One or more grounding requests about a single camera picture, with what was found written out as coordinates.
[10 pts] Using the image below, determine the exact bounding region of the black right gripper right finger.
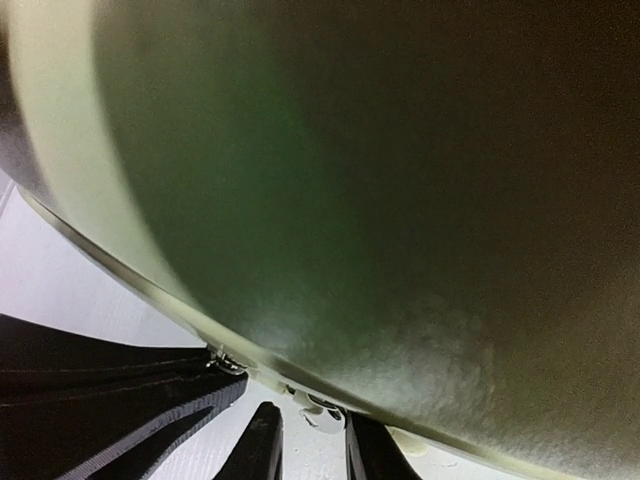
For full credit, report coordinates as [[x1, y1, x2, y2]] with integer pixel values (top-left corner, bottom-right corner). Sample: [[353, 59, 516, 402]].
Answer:
[[345, 413, 421, 480]]

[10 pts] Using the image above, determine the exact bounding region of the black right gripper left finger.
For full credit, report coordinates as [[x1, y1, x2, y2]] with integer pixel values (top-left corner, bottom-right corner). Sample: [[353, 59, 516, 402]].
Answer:
[[225, 402, 283, 480]]

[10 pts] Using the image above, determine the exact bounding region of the pale yellow hard-shell suitcase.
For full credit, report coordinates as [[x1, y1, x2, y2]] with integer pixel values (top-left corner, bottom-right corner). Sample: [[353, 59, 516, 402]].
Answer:
[[1, 1, 639, 479]]

